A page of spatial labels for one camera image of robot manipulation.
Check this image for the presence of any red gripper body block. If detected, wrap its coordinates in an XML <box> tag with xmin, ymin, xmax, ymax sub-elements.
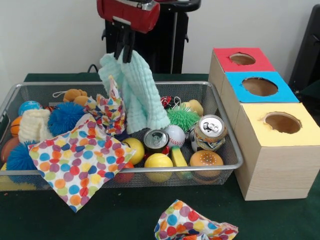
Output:
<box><xmin>96</xmin><ymin>0</ymin><xmax>161</xmax><ymax>35</ymax></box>

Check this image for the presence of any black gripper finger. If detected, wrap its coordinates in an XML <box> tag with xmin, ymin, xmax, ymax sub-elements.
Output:
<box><xmin>113</xmin><ymin>27</ymin><xmax>126</xmax><ymax>61</ymax></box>
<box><xmin>122</xmin><ymin>31</ymin><xmax>136</xmax><ymax>64</ymax></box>

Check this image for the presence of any mint green knitted cloth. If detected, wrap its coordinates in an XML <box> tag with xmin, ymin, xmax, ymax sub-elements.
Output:
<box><xmin>98</xmin><ymin>50</ymin><xmax>172</xmax><ymax>135</ymax></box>

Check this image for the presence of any whitish foil wrapper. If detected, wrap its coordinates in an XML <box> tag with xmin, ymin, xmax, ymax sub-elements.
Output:
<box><xmin>84</xmin><ymin>75</ymin><xmax>127</xmax><ymax>137</ymax></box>

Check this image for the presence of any tan plush animal toy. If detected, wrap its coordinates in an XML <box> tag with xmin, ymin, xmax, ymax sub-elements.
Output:
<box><xmin>52</xmin><ymin>89</ymin><xmax>90</xmax><ymax>107</ymax></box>

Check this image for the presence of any cream knitted cloth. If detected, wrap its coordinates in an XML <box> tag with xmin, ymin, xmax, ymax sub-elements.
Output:
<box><xmin>19</xmin><ymin>109</ymin><xmax>53</xmax><ymax>145</ymax></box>

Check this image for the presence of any polka dot cloth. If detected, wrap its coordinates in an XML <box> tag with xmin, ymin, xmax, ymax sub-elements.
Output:
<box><xmin>27</xmin><ymin>112</ymin><xmax>137</xmax><ymax>213</ymax></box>

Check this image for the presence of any blue spiky rubber ball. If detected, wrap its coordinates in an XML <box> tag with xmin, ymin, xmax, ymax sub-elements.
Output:
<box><xmin>47</xmin><ymin>101</ymin><xmax>87</xmax><ymax>137</ymax></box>
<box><xmin>6</xmin><ymin>141</ymin><xmax>40</xmax><ymax>183</ymax></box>

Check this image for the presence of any colourful patterned cloth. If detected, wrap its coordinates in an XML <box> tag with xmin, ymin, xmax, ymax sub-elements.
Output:
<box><xmin>154</xmin><ymin>200</ymin><xmax>240</xmax><ymax>240</ymax></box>

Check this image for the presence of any shallow clear mesh bin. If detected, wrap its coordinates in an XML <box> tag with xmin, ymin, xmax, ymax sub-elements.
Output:
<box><xmin>0</xmin><ymin>81</ymin><xmax>244</xmax><ymax>192</ymax></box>

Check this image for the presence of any wooden box with three holes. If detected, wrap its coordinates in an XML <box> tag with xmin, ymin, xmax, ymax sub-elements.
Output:
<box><xmin>208</xmin><ymin>47</ymin><xmax>320</xmax><ymax>202</ymax></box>

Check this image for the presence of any green spiky rubber ball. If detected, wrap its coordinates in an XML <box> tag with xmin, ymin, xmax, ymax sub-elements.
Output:
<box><xmin>166</xmin><ymin>105</ymin><xmax>201</xmax><ymax>132</ymax></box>

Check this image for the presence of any white baseball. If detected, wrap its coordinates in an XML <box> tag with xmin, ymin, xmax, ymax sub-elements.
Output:
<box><xmin>162</xmin><ymin>125</ymin><xmax>186</xmax><ymax>149</ymax></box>

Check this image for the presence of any crushed silver drink can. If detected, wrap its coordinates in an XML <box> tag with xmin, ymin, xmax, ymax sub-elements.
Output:
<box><xmin>194</xmin><ymin>115</ymin><xmax>228</xmax><ymax>152</ymax></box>

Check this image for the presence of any orange ball with cream dots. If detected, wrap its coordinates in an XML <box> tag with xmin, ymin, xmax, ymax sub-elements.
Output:
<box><xmin>189</xmin><ymin>150</ymin><xmax>224</xmax><ymax>182</ymax></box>

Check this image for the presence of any dark green table cloth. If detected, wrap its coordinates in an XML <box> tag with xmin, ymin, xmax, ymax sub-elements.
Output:
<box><xmin>299</xmin><ymin>79</ymin><xmax>320</xmax><ymax>99</ymax></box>
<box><xmin>0</xmin><ymin>72</ymin><xmax>320</xmax><ymax>240</ymax></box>

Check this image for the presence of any black panel stand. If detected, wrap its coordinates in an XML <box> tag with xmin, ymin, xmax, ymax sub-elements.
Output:
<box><xmin>289</xmin><ymin>4</ymin><xmax>320</xmax><ymax>96</ymax></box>

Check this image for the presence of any black cable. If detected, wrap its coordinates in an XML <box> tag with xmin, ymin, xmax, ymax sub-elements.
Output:
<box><xmin>87</xmin><ymin>63</ymin><xmax>107</xmax><ymax>74</ymax></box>

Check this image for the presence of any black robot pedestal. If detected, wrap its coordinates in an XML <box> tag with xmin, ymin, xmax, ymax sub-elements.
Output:
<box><xmin>96</xmin><ymin>0</ymin><xmax>202</xmax><ymax>75</ymax></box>

